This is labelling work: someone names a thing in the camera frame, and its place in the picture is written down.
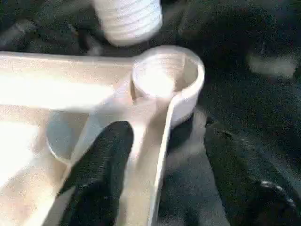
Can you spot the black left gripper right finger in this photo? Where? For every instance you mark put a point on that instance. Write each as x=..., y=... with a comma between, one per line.
x=272, y=207

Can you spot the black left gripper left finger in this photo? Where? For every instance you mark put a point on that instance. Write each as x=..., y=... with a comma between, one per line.
x=101, y=169

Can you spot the white plastic table top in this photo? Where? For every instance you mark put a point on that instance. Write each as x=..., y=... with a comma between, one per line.
x=47, y=80

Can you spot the white plastic table leg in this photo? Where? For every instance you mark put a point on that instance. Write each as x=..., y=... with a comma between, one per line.
x=131, y=21

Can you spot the black plastic mat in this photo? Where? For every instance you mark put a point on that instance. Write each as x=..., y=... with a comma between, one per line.
x=235, y=106

